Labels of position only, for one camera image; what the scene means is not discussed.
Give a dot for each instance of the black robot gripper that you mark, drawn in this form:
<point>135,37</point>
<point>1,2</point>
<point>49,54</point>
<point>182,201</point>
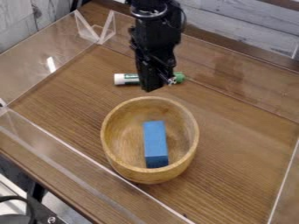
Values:
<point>155,35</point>

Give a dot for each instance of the green and white marker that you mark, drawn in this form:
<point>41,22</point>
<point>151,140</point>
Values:
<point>131,78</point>

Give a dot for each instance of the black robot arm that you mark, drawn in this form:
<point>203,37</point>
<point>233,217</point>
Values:
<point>151,4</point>

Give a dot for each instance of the brown wooden bowl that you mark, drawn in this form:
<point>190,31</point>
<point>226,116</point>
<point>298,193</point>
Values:
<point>123,138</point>

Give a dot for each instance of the blue rectangular block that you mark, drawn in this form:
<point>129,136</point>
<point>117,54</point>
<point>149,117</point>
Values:
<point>155,144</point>

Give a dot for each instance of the clear acrylic tray wall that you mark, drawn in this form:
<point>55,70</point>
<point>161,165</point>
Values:
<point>58,90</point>

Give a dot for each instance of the black metal table frame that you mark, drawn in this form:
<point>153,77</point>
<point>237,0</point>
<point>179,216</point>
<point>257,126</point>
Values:
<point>45,215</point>

